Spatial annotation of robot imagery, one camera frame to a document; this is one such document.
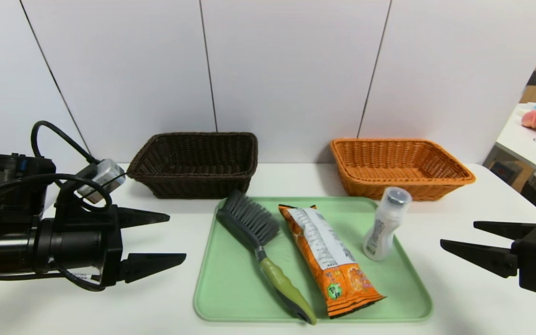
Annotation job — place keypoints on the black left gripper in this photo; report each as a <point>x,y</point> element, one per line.
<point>111,245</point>

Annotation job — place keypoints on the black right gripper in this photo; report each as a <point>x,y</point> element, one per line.
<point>532,258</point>

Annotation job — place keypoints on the white bottle with grey cap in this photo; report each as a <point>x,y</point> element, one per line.
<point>382,232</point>

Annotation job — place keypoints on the orange snack bag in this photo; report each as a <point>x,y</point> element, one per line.
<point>338,274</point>

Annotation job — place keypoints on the black and orange left arm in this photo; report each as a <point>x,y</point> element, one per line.
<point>3,246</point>

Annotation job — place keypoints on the dark brown wicker basket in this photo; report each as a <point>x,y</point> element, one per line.
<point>193,186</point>

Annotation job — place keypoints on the orange wicker basket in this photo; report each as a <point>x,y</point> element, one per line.
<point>365,184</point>

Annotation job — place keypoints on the white side table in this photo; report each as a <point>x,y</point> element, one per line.
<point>517,139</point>

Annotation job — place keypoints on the light green plastic tray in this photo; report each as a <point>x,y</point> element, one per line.
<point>240,279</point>

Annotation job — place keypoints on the small pink peach plush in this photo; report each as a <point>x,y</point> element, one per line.
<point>531,119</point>

